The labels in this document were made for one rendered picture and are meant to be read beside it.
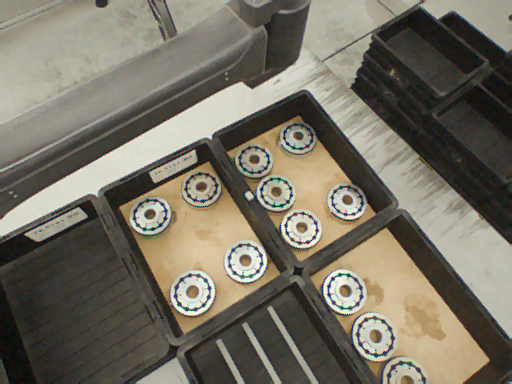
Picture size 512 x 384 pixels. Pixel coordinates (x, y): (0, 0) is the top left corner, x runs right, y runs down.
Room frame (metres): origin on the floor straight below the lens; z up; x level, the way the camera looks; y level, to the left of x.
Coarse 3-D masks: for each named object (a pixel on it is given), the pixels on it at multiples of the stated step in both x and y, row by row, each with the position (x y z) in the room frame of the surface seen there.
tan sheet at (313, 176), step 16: (272, 144) 0.55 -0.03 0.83; (320, 144) 0.56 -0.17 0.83; (288, 160) 0.50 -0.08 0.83; (304, 160) 0.50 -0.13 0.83; (320, 160) 0.51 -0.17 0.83; (288, 176) 0.45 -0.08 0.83; (304, 176) 0.46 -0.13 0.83; (320, 176) 0.46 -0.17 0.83; (336, 176) 0.47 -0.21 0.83; (304, 192) 0.41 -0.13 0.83; (320, 192) 0.41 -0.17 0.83; (304, 208) 0.36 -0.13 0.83; (320, 208) 0.37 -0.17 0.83; (368, 208) 0.38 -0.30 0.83; (336, 224) 0.33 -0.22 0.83; (352, 224) 0.33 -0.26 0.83; (320, 240) 0.28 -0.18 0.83; (304, 256) 0.24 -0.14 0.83
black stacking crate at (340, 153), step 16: (304, 96) 0.65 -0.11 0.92; (272, 112) 0.59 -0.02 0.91; (288, 112) 0.63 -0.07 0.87; (304, 112) 0.64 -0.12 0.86; (240, 128) 0.53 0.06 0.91; (256, 128) 0.56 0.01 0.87; (272, 128) 0.60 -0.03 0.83; (320, 128) 0.58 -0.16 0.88; (224, 144) 0.50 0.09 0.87; (240, 144) 0.53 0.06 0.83; (336, 144) 0.53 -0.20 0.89; (336, 160) 0.51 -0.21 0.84; (352, 160) 0.48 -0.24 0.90; (352, 176) 0.46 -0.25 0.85; (368, 176) 0.43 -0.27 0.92; (368, 192) 0.41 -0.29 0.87; (384, 208) 0.36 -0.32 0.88
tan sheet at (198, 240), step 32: (160, 192) 0.37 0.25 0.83; (224, 192) 0.38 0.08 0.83; (192, 224) 0.29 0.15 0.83; (224, 224) 0.30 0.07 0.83; (160, 256) 0.20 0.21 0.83; (192, 256) 0.21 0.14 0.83; (160, 288) 0.12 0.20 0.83; (192, 288) 0.13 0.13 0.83; (224, 288) 0.14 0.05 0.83; (256, 288) 0.15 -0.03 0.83; (192, 320) 0.06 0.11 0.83
